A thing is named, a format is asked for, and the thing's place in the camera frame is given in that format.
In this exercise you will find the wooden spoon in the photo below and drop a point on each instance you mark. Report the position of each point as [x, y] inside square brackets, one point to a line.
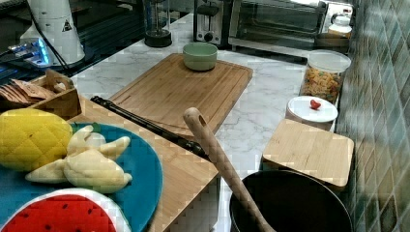
[206, 139]

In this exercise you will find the wooden tea bag box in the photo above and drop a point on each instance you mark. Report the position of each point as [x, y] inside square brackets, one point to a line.
[52, 92]

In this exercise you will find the blue round plate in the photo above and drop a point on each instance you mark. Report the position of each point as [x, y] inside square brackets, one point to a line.
[138, 199]

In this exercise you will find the black utensil pot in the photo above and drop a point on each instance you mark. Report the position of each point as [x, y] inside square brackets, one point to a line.
[293, 202]

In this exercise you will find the cream plush banana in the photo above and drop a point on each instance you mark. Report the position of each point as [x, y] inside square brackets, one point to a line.
[90, 164]

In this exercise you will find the yellow plush lemon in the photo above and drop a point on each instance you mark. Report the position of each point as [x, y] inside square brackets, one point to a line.
[31, 138]

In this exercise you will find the teal box with wooden lid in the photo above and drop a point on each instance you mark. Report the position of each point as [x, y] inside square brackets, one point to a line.
[320, 154]

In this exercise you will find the white lidded bottle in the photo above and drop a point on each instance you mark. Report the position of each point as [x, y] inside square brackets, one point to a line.
[340, 25]

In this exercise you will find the large wooden cutting board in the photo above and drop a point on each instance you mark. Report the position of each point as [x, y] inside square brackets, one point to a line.
[162, 94]

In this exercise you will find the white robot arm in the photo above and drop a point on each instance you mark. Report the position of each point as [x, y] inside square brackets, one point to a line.
[53, 34]

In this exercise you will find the plush watermelon slice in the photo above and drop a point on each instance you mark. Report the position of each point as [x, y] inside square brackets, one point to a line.
[68, 210]

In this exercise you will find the stainless toaster oven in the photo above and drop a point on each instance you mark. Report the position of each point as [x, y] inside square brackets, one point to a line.
[283, 26]

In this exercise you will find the green ceramic bowl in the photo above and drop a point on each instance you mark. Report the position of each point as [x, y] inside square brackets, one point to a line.
[200, 56]

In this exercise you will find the white canister with red knob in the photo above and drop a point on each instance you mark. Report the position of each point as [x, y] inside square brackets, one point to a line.
[311, 111]

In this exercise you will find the clear pasta jar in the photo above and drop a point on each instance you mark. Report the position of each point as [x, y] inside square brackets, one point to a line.
[323, 74]

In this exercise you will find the black toaster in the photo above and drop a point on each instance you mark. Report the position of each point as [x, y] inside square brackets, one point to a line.
[211, 21]

